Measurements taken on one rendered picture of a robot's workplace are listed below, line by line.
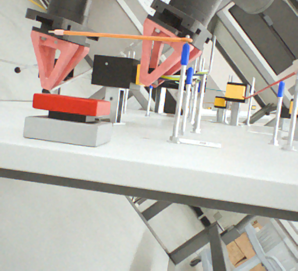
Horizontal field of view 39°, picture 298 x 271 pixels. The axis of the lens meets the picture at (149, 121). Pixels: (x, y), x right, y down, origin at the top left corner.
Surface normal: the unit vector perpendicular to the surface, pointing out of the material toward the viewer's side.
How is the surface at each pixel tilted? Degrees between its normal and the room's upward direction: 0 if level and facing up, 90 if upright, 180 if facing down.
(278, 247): 95
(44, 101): 90
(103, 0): 90
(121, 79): 99
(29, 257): 0
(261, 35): 90
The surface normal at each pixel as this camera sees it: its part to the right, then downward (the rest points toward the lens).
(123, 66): -0.32, 0.01
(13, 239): 0.80, -0.59
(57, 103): -0.11, 0.04
